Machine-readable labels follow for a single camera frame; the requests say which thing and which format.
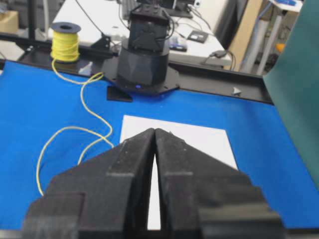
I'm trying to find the white background table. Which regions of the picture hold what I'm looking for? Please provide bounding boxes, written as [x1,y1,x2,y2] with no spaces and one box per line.
[53,0,231,66]

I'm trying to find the black solder spool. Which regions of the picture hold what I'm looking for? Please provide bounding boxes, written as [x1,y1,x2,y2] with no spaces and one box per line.
[50,22,81,63]

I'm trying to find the blue table cloth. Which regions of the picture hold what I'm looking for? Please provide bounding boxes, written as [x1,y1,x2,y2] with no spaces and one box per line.
[0,62,319,230]

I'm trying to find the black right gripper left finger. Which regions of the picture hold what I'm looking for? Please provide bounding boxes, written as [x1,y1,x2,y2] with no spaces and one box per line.
[22,128,155,239]

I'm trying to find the large white board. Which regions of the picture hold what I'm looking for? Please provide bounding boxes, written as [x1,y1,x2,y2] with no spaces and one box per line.
[120,115,238,231]

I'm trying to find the green panel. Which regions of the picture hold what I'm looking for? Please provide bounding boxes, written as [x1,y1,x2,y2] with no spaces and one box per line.
[264,0,319,186]

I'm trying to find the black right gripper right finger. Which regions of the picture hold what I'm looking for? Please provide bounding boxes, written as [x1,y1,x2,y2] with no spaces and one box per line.
[155,129,284,239]

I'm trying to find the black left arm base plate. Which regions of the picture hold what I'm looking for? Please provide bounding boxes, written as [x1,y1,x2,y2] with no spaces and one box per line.
[19,37,273,104]

